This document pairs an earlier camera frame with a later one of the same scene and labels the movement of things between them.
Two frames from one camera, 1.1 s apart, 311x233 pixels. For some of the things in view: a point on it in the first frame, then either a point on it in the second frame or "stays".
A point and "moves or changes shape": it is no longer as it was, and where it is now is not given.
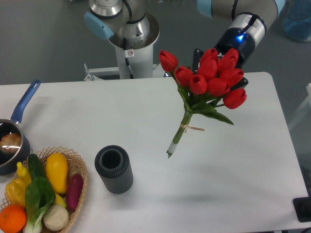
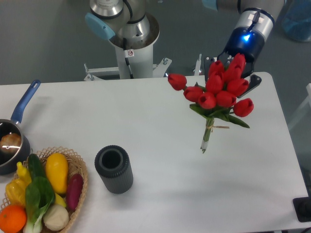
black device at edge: (302, 208) stays
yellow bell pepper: (16, 191) stays
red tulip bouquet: (203, 91) moves or changes shape
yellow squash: (57, 167) stays
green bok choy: (39, 194) stays
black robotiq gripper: (235, 38) → (244, 41)
